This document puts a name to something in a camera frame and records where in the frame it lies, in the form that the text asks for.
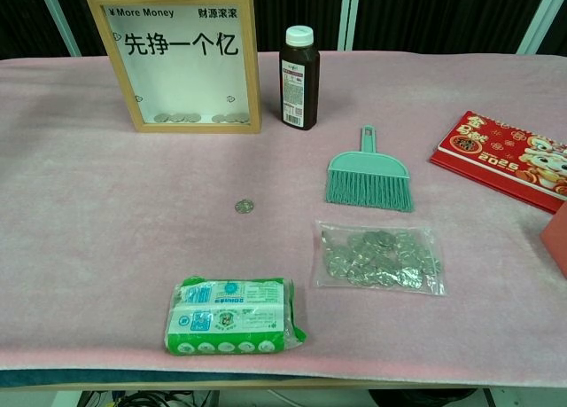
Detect clear bag of coins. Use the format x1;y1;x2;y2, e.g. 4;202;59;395
312;219;447;298

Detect teal mini broom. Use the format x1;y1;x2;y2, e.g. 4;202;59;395
325;124;416;214

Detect dark brown bottle white cap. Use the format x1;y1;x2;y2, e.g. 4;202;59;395
278;25;321;132

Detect green plastic packet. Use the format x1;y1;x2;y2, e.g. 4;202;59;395
163;276;307;356

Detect pink table cloth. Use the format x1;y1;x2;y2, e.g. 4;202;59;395
0;50;567;380

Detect red 2026 desk calendar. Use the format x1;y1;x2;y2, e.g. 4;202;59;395
428;110;567;215

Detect pink hexagonal block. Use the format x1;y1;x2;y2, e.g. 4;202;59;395
540;201;567;278

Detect wooden coin bank frame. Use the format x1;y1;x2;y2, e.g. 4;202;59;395
83;0;263;136

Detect aluminium frame post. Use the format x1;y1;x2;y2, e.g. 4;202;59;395
34;0;83;57
339;0;356;52
516;0;564;56

